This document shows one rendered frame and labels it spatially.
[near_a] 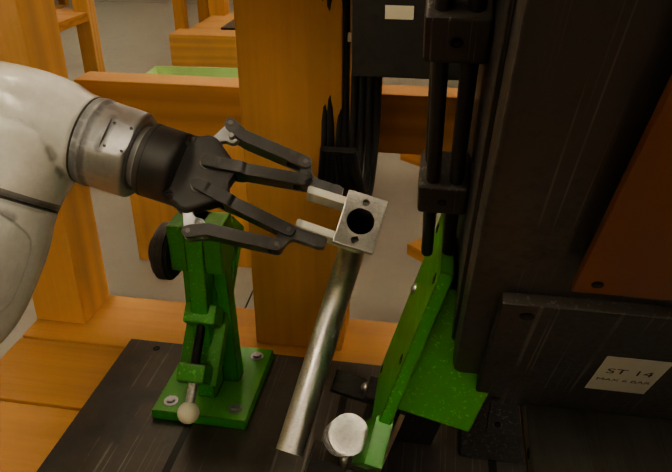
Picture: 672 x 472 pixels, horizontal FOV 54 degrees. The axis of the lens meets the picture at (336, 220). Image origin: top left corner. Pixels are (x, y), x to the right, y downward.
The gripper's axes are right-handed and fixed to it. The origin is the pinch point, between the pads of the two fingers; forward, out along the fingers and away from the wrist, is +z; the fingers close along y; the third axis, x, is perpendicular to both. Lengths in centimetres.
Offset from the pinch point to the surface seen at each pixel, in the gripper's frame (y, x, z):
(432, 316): -8.0, -10.6, 10.2
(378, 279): 39, 218, 19
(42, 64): 15, 23, -47
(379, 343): -5.6, 43.6, 11.7
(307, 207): 7.6, 26.3, -5.2
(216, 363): -16.7, 24.9, -9.6
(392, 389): -14.2, -4.6, 9.5
